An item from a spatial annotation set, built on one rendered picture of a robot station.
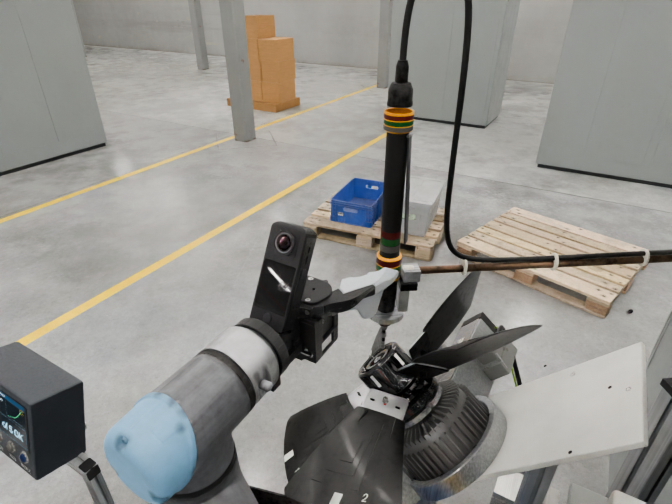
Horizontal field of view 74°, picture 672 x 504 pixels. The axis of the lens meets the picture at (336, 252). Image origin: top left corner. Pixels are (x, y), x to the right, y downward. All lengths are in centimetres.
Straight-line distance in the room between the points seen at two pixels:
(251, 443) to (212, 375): 205
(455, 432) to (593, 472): 166
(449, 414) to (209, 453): 69
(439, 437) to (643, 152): 552
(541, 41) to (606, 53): 684
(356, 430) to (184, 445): 58
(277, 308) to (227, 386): 10
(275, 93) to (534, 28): 680
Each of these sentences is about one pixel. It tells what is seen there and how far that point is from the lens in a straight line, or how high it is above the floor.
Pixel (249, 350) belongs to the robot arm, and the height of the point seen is 166.
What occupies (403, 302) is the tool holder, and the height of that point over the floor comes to 148.
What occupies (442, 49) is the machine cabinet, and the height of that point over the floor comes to 116.
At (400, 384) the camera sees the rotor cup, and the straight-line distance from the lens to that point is 102.
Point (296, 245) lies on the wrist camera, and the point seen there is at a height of 173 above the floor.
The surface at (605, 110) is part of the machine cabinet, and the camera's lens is 616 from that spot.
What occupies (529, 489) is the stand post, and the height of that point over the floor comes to 103.
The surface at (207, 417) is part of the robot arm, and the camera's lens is 41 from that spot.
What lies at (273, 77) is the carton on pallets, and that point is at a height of 59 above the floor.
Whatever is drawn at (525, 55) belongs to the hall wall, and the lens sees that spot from 1292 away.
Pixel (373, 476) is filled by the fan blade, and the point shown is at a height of 122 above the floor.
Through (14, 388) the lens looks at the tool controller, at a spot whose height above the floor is 125.
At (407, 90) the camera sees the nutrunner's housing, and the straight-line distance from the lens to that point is 66.
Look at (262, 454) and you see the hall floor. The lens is 242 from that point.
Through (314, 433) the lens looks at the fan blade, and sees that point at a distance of 117.
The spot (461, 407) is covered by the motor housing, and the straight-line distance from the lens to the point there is 105.
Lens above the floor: 195
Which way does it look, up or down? 30 degrees down
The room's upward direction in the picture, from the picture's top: straight up
